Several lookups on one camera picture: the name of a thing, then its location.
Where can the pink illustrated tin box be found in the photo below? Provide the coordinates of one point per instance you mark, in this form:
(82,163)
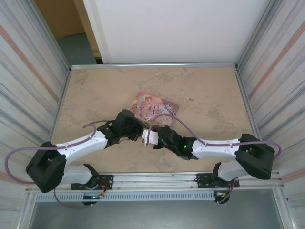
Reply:
(152,107)

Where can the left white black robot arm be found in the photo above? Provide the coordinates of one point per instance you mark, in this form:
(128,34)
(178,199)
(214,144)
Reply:
(81,145)

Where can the ribbed translucent side panel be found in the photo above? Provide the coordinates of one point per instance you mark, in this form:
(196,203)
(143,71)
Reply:
(21,83)
(283,83)

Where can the brown wooden board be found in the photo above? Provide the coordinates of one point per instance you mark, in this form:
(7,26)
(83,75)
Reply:
(59,16)

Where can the long aluminium mounting rail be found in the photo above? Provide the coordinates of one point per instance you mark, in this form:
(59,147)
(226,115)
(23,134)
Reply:
(155,177)

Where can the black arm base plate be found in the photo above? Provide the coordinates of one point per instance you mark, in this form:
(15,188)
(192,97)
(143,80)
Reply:
(205,180)
(106,181)

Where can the aluminium table edge rail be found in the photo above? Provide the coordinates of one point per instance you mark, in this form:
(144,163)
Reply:
(155,65)
(251,107)
(56,114)

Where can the white door frame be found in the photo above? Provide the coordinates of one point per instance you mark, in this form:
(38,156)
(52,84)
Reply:
(95,28)

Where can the aluminium upright frame post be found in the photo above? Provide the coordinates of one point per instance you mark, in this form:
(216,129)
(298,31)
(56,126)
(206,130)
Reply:
(47,33)
(258,33)

